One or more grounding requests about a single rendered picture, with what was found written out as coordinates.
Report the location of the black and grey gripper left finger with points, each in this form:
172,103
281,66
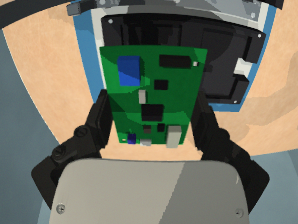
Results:
87,141

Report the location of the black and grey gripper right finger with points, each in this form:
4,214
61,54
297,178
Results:
208,134

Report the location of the green circuit board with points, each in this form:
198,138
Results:
152,91

